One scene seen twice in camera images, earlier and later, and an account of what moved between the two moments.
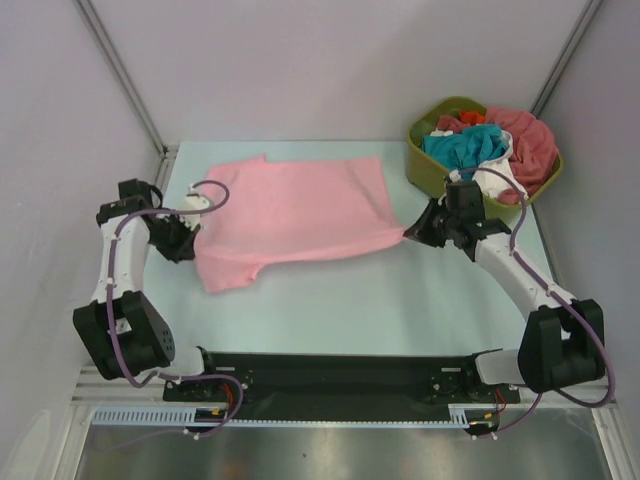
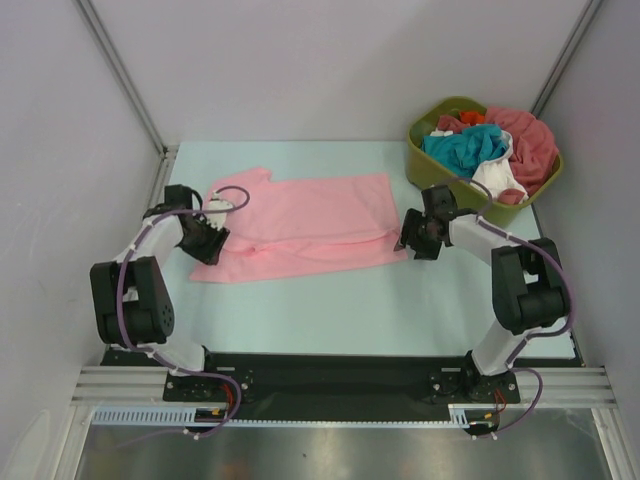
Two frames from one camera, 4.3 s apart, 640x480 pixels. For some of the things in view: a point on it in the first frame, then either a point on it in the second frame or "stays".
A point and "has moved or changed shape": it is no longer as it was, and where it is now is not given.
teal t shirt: x=462 y=151 stays
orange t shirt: x=472 y=117 stays
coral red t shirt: x=534 y=149 stays
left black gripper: x=184 y=250 -> x=208 y=254
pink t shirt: x=287 y=211 has moved or changed shape
